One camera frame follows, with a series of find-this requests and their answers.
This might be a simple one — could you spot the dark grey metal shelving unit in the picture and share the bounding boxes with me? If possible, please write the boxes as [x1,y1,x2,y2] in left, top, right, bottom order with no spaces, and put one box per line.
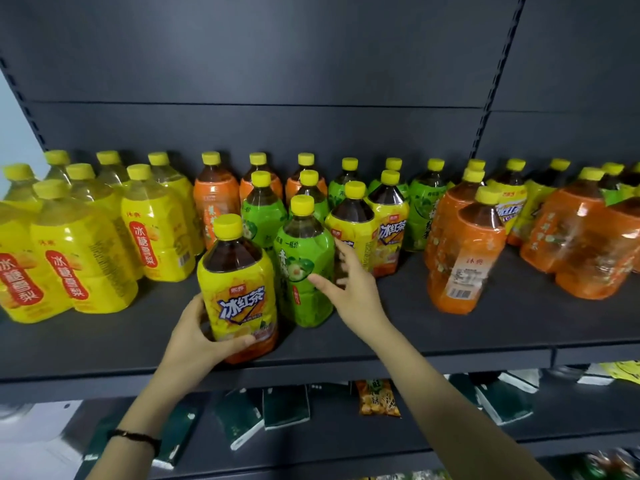
[0,0,640,480]

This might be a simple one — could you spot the black wristband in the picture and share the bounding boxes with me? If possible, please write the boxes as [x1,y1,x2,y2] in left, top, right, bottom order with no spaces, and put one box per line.
[106,429,162,458]

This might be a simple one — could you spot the cluster of green drink bottles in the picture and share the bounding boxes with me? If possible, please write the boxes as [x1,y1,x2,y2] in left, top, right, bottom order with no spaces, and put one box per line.
[241,157,448,253]

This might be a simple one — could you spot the group of all-yellow drink bottles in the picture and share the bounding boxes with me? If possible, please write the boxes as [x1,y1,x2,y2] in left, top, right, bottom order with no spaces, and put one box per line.
[0,150,206,324]

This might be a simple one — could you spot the person's right hand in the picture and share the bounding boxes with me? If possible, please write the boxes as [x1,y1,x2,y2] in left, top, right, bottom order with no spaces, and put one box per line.
[307,239,392,340]

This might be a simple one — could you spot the person's left hand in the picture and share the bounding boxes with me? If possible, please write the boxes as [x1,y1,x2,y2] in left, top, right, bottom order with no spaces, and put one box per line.
[156,294,257,393]

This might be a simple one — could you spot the yellow label iced tea bottle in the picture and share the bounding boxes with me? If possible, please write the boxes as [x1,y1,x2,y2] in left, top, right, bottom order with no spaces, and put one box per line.
[487,158,528,235]
[365,170,410,279]
[325,181,378,273]
[196,214,279,365]

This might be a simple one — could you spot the orange label tea bottle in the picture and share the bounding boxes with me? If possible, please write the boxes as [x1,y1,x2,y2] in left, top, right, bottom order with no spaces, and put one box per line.
[555,197,640,300]
[424,168,486,270]
[520,167,607,274]
[427,186,507,315]
[193,151,241,250]
[285,153,328,203]
[239,152,284,203]

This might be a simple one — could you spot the dark green packet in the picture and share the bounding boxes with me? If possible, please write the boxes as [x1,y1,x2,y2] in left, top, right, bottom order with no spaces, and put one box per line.
[215,390,265,451]
[475,380,535,426]
[150,405,202,470]
[447,374,481,408]
[262,385,311,430]

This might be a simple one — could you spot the person's left forearm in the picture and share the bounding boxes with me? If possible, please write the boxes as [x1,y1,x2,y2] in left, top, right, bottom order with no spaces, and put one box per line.
[86,367,201,480]

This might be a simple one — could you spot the person's right forearm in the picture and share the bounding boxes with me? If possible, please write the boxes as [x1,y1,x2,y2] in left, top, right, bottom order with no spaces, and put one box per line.
[365,322,553,480]

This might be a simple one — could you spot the orange snack packet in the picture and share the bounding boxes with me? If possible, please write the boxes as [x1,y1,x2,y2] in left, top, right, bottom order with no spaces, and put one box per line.
[356,380,402,418]

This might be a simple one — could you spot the yellow printed packet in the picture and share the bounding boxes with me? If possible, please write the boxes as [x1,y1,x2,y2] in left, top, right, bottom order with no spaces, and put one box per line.
[600,361,640,385]

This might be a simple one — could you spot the white plastic packaging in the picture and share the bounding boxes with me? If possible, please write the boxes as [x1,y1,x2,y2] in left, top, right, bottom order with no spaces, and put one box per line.
[0,401,83,480]

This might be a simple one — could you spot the green label tea bottle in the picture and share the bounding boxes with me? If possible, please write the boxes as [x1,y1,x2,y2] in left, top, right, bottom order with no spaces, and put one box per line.
[273,195,336,329]
[507,158,572,247]
[597,162,628,206]

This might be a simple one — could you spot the colourful snack packets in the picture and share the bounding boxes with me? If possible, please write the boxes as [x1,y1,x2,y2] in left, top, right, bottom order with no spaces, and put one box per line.
[570,447,640,480]

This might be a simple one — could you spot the white packet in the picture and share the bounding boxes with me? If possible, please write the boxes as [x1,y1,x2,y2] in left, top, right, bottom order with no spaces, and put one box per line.
[577,365,615,386]
[497,370,543,394]

